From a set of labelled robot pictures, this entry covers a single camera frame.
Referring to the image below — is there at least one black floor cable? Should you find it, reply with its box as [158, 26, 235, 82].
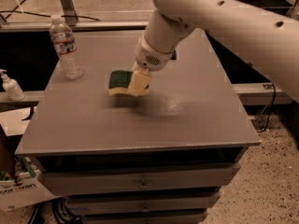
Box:
[0, 0, 101, 22]

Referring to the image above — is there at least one black cable bundle under cabinet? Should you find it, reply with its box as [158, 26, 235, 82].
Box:
[27, 198, 83, 224]

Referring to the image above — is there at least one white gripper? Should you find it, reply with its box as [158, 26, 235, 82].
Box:
[127, 36, 177, 97]

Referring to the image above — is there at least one white pump dispenser bottle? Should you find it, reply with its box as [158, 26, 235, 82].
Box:
[0, 69, 25, 101]

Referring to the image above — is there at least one grey drawer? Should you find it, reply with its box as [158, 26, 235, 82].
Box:
[66, 192, 220, 215]
[83, 209, 207, 224]
[38, 162, 240, 196]

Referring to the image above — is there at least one middle grey drawer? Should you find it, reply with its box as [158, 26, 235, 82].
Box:
[66, 192, 220, 215]

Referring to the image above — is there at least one bottom grey drawer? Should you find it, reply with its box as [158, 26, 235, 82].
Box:
[83, 209, 207, 224]

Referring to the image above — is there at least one clear plastic water bottle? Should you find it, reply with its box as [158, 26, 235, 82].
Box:
[50, 15, 83, 80]

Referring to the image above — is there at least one green and yellow sponge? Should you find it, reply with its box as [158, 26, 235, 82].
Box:
[108, 70, 150, 97]

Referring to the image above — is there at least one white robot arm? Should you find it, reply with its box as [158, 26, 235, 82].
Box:
[128, 0, 299, 102]

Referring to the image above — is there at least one metal frame rail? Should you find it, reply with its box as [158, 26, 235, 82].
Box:
[0, 21, 148, 33]

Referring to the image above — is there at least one top grey drawer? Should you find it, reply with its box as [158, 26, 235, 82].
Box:
[38, 162, 240, 196]

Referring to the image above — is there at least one white cardboard box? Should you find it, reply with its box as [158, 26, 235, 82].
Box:
[0, 170, 56, 212]

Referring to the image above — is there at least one grey metal drawer cabinet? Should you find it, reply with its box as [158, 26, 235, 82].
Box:
[14, 27, 262, 224]

